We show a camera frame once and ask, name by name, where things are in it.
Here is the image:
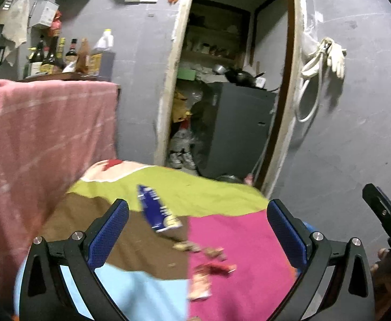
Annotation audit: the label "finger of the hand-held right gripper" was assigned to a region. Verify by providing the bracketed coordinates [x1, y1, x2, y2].
[362, 183, 391, 246]

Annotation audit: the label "black wok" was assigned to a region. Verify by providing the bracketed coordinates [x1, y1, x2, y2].
[225, 68, 266, 87]

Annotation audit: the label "orange brown sauce bottle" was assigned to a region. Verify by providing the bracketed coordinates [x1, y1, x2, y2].
[75, 38, 90, 74]

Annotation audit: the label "yellow bag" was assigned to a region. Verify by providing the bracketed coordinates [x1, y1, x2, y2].
[172, 90, 192, 123]

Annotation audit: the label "beige hanging rag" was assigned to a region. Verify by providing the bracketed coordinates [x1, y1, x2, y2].
[1, 0, 31, 67]

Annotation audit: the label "white hose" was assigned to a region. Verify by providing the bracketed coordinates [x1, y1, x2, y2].
[296, 38, 330, 123]

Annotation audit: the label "red hanging bag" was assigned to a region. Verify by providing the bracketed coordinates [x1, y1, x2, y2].
[50, 10, 63, 37]

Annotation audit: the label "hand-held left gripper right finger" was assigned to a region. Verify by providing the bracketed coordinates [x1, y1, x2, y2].
[267, 199, 376, 321]

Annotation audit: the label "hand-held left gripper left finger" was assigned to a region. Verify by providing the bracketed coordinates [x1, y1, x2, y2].
[19, 199, 130, 321]

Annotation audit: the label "brown nutshell pieces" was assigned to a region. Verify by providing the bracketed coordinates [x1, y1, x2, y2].
[173, 241, 227, 261]

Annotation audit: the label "wooden door frame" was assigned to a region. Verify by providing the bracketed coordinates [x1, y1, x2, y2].
[153, 0, 308, 198]

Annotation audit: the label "dark bottle with yellow label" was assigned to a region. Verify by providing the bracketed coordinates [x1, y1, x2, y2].
[41, 35, 64, 74]

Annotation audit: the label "dark bottle with white label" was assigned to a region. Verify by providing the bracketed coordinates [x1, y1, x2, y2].
[25, 35, 46, 77]

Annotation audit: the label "blue foil packet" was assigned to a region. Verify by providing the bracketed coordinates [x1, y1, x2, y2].
[137, 184, 183, 233]

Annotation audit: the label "pink checked cloth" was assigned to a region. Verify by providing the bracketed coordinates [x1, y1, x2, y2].
[0, 78, 120, 305]

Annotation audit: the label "multicolour patchwork blanket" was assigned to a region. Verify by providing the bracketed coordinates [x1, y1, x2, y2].
[13, 159, 303, 321]

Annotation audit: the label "white rubber glove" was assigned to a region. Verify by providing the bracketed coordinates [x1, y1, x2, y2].
[326, 38, 347, 79]

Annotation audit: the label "person's right hand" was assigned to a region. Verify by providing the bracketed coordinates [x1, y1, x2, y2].
[370, 247, 391, 274]

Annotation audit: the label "grey cabinet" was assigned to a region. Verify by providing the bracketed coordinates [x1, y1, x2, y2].
[197, 82, 278, 179]

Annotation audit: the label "red wrapper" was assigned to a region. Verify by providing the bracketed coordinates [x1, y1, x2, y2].
[195, 263, 238, 277]

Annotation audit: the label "metal pot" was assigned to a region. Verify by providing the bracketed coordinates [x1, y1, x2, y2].
[215, 174, 246, 184]

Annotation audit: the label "dark soy sauce bottle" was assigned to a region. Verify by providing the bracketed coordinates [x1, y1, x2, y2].
[64, 38, 79, 71]

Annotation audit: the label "wooden board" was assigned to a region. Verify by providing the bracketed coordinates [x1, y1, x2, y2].
[16, 72, 112, 82]

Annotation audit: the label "white wall box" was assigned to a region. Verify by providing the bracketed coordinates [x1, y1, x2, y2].
[31, 0, 59, 29]

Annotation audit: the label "pink white wrapper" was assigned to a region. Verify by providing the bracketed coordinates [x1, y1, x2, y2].
[188, 272, 212, 301]

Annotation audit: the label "blue plastic bucket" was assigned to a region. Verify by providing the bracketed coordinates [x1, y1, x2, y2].
[301, 221, 316, 238]

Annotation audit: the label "large oil jug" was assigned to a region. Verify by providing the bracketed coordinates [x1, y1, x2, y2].
[90, 29, 116, 77]

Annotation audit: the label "wooden shelf unit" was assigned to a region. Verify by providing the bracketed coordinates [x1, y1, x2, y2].
[182, 0, 251, 71]

